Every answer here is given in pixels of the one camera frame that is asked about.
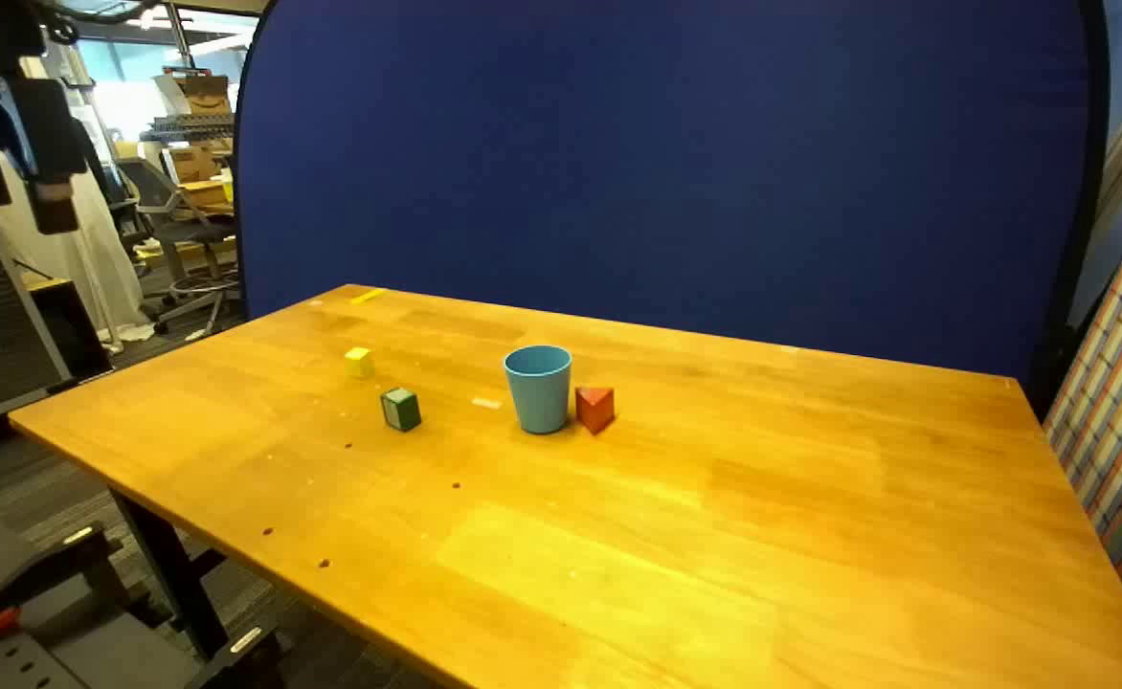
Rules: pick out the small yellow block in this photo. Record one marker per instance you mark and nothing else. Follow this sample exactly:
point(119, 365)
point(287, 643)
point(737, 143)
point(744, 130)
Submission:
point(356, 360)

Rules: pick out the blue plastic cup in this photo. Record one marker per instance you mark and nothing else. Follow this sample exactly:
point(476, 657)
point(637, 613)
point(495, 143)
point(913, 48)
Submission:
point(537, 390)

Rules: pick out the red triangular block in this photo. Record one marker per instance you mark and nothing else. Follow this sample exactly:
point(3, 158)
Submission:
point(596, 405)

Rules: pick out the small green block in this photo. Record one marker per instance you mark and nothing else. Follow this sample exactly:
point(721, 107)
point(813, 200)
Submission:
point(398, 412)

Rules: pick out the white tape strip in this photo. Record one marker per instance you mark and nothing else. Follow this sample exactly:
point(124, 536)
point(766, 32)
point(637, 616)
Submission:
point(488, 403)

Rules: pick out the yellow tape strip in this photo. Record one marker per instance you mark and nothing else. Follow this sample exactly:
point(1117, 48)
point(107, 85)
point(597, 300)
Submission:
point(366, 300)

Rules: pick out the blue fabric backdrop screen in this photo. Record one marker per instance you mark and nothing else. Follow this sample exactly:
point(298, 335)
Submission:
point(661, 166)

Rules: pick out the black office chair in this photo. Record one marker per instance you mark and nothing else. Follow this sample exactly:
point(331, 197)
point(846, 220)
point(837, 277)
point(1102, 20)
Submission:
point(179, 261)

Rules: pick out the shelf with cardboard boxes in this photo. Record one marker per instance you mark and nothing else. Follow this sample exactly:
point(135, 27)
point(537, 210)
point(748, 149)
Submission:
point(198, 134)

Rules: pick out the black table leg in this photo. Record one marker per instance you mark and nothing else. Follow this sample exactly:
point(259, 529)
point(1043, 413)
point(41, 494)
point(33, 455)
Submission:
point(179, 566)

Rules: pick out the white hanging cloth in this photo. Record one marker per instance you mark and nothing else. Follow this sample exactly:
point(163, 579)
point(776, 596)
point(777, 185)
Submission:
point(92, 261)

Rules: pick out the black floor stand base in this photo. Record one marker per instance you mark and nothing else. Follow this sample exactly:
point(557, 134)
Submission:
point(86, 636)

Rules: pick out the colourful checkered panel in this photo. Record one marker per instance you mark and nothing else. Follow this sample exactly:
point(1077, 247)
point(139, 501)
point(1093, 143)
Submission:
point(1118, 405)

